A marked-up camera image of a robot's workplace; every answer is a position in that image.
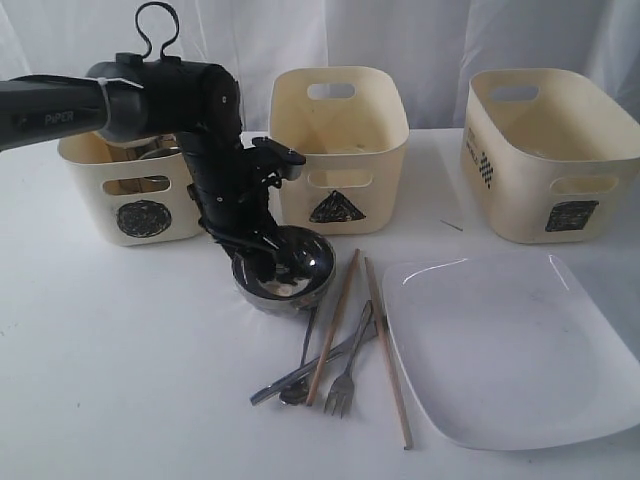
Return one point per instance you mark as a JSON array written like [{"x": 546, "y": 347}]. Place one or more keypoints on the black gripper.
[{"x": 235, "y": 212}]

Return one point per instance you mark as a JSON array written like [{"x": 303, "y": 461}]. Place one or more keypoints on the stainless steel bowl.
[{"x": 293, "y": 286}]

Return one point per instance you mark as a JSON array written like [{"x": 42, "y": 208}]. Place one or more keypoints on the wooden chopstick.
[
  {"x": 392, "y": 374},
  {"x": 334, "y": 325}
]

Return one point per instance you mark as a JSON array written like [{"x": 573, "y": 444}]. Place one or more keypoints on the steel spoon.
[{"x": 296, "y": 393}]

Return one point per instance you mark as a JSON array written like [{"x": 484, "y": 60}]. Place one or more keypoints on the steel mug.
[{"x": 156, "y": 147}]

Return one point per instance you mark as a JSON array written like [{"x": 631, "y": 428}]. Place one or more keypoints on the small white bowl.
[{"x": 122, "y": 144}]

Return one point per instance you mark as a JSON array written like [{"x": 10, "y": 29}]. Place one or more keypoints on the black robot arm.
[{"x": 198, "y": 104}]

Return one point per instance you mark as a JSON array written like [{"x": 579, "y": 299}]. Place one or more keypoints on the steel table knife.
[{"x": 277, "y": 386}]

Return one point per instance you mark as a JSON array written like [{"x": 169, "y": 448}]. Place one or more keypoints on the cream bin with circle mark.
[{"x": 131, "y": 202}]

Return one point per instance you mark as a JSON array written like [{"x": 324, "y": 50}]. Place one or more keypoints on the steel fork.
[{"x": 342, "y": 389}]

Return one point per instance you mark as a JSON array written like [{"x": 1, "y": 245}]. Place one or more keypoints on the cream bin with triangle mark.
[{"x": 350, "y": 124}]

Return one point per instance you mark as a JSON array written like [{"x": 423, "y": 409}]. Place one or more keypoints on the small thin needle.
[{"x": 460, "y": 229}]

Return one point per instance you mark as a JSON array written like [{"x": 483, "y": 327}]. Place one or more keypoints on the white square plate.
[{"x": 509, "y": 352}]

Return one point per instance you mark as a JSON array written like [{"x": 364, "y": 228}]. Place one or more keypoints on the cream bin with square mark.
[{"x": 547, "y": 154}]

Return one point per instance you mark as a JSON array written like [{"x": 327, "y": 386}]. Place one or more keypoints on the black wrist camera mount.
[{"x": 274, "y": 162}]

